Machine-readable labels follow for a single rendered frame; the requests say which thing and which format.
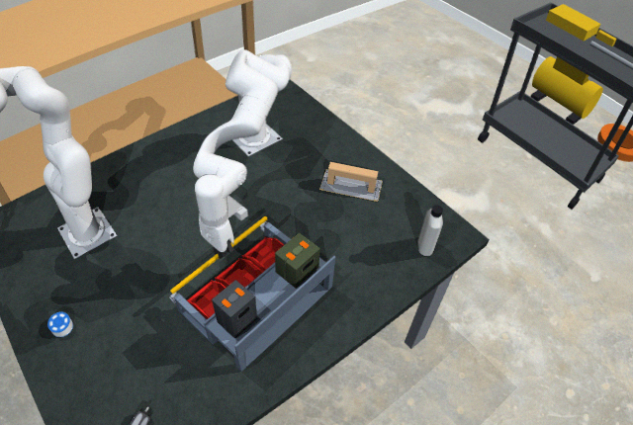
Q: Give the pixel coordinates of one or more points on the white bottle with black cap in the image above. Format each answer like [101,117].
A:
[430,230]

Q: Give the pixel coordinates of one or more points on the dark grey case with orange latches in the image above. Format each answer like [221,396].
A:
[235,308]

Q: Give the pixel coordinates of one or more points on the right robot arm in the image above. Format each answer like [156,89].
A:
[72,187]

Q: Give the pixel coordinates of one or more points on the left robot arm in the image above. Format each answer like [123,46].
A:
[256,92]

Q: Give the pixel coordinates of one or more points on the yellow bar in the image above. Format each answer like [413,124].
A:
[212,260]

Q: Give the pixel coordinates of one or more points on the grey sanding float with tan wooden handle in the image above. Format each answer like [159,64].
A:
[351,181]

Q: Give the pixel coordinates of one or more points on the red open bin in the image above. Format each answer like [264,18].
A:
[202,300]
[244,271]
[264,252]

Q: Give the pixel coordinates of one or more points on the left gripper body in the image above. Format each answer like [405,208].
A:
[218,235]

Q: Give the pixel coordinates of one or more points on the olive green case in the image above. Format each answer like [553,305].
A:
[297,260]

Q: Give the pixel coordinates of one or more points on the grey metal rack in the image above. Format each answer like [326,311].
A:
[270,289]

